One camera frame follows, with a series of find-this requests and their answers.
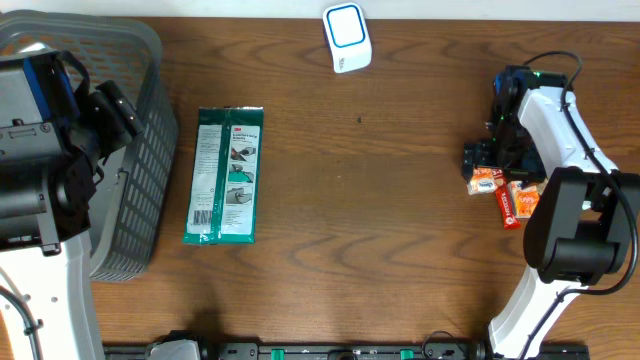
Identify red and white package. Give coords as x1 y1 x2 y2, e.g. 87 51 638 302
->
492 169 521 230

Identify grey plastic mesh basket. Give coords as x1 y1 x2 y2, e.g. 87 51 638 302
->
1 10 179 282

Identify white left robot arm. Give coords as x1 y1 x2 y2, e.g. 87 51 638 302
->
1 43 144 359

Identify white barcode scanner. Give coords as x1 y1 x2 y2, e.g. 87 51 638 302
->
322 2 373 74

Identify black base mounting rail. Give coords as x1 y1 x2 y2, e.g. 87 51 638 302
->
102 329 590 360

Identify orange tissue pack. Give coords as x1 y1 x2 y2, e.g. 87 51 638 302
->
467 167 497 195
507 181 540 219

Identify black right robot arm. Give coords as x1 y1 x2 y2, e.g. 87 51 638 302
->
461 64 639 359

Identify dark green package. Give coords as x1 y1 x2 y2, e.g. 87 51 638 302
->
182 107 264 246

